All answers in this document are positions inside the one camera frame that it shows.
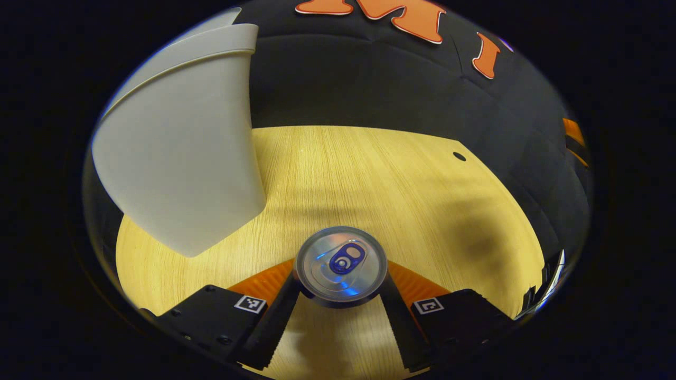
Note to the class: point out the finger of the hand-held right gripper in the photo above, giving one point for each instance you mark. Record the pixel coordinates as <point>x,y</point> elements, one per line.
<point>580,157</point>
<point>573,132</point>

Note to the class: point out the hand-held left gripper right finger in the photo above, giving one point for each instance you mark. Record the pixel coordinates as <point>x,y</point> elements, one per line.
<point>398,327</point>

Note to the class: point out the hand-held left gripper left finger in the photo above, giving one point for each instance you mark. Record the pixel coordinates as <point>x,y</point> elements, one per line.
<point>277,327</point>

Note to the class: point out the silver pop can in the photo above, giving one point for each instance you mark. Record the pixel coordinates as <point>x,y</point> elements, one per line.
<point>340,264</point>

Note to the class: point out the white desktop garbage bin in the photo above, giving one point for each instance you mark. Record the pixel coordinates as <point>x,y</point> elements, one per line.
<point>179,158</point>

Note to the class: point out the wooden desktop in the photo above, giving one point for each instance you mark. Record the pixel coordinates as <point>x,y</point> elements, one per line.
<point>369,184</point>

